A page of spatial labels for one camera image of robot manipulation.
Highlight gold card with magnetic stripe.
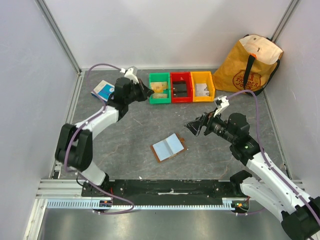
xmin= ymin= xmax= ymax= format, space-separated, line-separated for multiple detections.
xmin=150 ymin=81 xmax=168 ymax=94

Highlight brown leather card holder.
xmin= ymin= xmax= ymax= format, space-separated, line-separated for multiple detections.
xmin=150 ymin=133 xmax=187 ymax=163

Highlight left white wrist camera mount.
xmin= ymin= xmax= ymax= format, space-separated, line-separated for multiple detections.
xmin=120 ymin=66 xmax=139 ymax=84

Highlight silver card in yellow bin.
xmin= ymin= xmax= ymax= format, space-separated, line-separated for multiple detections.
xmin=195 ymin=83 xmax=210 ymax=97

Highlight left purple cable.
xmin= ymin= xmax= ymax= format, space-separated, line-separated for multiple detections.
xmin=63 ymin=63 xmax=136 ymax=216

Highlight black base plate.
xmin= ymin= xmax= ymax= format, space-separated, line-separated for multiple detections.
xmin=81 ymin=178 xmax=251 ymax=205

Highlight slotted cable duct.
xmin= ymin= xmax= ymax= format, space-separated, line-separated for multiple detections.
xmin=46 ymin=198 xmax=236 ymax=211

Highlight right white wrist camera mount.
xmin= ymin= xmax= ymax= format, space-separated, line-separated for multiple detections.
xmin=214 ymin=96 xmax=230 ymax=117

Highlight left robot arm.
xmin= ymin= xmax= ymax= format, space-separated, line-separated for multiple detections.
xmin=54 ymin=77 xmax=154 ymax=197

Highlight gold card lower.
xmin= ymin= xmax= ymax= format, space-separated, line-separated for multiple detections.
xmin=152 ymin=93 xmax=168 ymax=99

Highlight black cards in red bin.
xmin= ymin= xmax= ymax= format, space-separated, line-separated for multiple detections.
xmin=172 ymin=81 xmax=188 ymax=98

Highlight red plastic bin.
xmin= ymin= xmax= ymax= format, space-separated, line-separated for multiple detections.
xmin=170 ymin=72 xmax=193 ymax=104

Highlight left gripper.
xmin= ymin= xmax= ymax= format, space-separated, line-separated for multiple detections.
xmin=125 ymin=79 xmax=154 ymax=105

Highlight yellow Trader Joe's tote bag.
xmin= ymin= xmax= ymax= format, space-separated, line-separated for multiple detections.
xmin=212 ymin=34 xmax=284 ymax=96

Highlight aluminium frame rail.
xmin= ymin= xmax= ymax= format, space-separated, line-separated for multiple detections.
xmin=34 ymin=178 xmax=310 ymax=201

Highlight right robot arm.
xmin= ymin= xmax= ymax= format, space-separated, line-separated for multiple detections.
xmin=185 ymin=112 xmax=320 ymax=240

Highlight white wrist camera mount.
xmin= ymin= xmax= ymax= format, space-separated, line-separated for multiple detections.
xmin=120 ymin=66 xmax=139 ymax=84
xmin=214 ymin=96 xmax=230 ymax=117

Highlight blue and white box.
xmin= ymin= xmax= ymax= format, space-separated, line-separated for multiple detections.
xmin=91 ymin=80 xmax=115 ymax=103

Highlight yellow plastic bin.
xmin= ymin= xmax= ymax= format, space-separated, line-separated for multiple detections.
xmin=190 ymin=71 xmax=215 ymax=103

